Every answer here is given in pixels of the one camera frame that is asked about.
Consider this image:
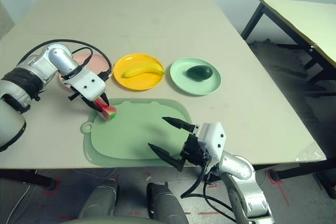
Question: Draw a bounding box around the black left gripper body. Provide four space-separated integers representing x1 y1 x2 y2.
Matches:
69 90 87 102

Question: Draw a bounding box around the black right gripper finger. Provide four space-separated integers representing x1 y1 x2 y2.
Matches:
148 142 186 173
162 116 196 132

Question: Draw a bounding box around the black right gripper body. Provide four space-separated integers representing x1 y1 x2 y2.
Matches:
180 123 213 168

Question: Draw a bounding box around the toy watermelon slice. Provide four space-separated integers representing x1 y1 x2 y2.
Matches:
94 97 117 122

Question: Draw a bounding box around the toy yellow banana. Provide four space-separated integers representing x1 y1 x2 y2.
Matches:
123 62 166 79

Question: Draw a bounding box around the toy dark green avocado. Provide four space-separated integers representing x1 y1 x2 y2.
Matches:
186 65 213 81

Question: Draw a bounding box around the yellow plate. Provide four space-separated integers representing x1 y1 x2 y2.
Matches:
113 52 165 91

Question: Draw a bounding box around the pink plate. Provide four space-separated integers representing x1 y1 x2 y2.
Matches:
58 52 113 91

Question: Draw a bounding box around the green cutting board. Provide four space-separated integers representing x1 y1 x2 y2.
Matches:
80 98 195 168

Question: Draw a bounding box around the mint green plate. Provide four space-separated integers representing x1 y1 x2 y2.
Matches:
170 57 223 97

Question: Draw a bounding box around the grey right robot leg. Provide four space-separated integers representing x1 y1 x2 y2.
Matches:
146 182 190 224

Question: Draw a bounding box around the grey-green robot torso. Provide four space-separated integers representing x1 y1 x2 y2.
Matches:
60 215 169 224

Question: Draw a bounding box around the clear plastic corner wrap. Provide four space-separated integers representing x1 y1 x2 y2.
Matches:
295 140 328 162

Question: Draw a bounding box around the side table with black legs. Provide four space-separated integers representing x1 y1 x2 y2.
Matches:
240 0 336 96

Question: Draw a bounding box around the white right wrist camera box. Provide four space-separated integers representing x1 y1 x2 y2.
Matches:
196 121 226 164

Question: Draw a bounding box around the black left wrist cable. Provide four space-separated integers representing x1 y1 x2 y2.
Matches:
72 47 94 69
19 39 115 78

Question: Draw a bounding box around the thin white floor cable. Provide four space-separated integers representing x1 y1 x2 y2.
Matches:
5 184 31 224

